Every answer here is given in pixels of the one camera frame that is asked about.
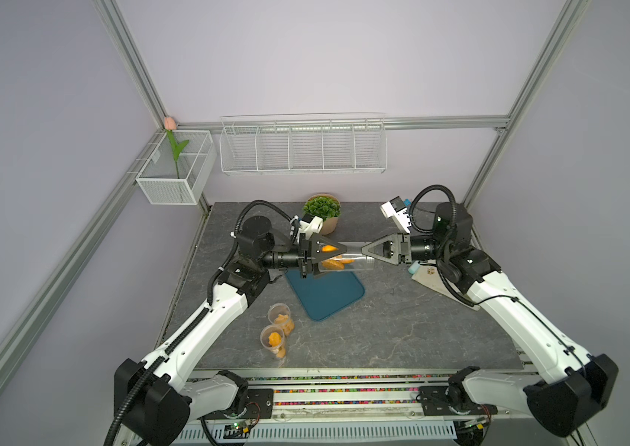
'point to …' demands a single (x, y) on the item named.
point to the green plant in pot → (325, 206)
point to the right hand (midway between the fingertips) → (361, 252)
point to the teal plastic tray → (328, 294)
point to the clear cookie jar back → (280, 314)
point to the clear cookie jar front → (272, 337)
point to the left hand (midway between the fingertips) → (344, 262)
